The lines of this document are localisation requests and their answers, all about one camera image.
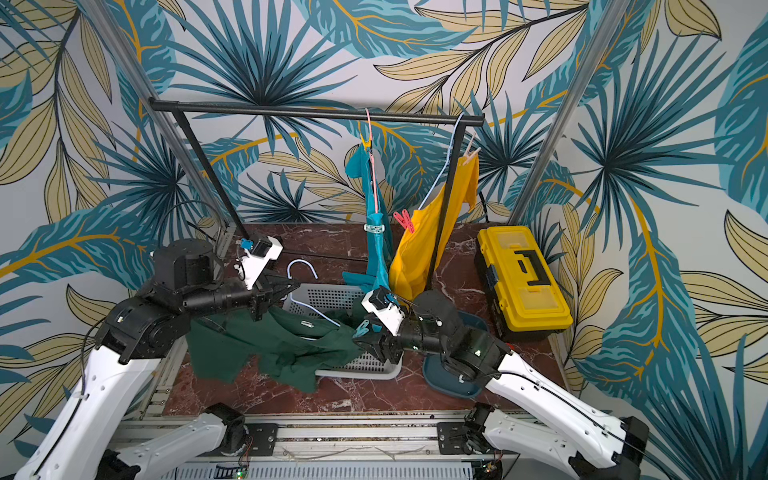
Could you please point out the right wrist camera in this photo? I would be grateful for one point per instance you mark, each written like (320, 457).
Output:
(383, 304)

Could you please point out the light blue wire hanger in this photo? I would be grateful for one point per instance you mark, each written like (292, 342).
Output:
(304, 299)

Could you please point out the pink red clothespin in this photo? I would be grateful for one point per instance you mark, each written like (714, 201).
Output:
(404, 219)

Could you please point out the dark green t-shirt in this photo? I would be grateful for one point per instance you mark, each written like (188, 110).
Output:
(289, 348)

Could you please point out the right aluminium frame post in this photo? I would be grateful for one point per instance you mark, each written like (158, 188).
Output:
(609, 23)

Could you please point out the mint white clothespin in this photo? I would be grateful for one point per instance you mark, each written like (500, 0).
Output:
(374, 229)

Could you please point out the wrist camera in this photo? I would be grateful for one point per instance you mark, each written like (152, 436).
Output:
(254, 256)
(383, 304)

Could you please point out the beige pink clothespin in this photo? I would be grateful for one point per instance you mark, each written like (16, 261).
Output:
(470, 152)

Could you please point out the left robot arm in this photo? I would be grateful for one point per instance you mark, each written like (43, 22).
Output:
(132, 340)

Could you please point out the turquoise printed t-shirt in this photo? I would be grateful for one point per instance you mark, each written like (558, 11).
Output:
(379, 246)

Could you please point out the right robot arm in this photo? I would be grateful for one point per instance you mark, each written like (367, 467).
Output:
(521, 384)

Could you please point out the dark teal plastic tray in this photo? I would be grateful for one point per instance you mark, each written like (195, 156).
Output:
(470, 355)

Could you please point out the yellow black toolbox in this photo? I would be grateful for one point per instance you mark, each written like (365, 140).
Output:
(524, 300)

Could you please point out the grey perforated plastic basket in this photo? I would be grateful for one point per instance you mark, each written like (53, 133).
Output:
(330, 297)

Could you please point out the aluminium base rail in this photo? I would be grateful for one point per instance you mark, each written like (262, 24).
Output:
(354, 444)

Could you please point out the yellow clothespin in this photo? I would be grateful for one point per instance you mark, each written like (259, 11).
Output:
(367, 143)

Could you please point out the yellow t-shirt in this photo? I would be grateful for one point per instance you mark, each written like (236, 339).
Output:
(409, 269)

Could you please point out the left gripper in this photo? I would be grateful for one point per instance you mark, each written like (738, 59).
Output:
(263, 298)

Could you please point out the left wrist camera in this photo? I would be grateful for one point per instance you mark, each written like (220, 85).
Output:
(254, 256)

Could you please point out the black clothes rack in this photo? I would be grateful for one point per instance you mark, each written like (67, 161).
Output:
(179, 110)

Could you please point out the pink wire hanger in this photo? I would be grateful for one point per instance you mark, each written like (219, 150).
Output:
(374, 183)

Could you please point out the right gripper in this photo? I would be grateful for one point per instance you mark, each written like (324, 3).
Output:
(381, 343)

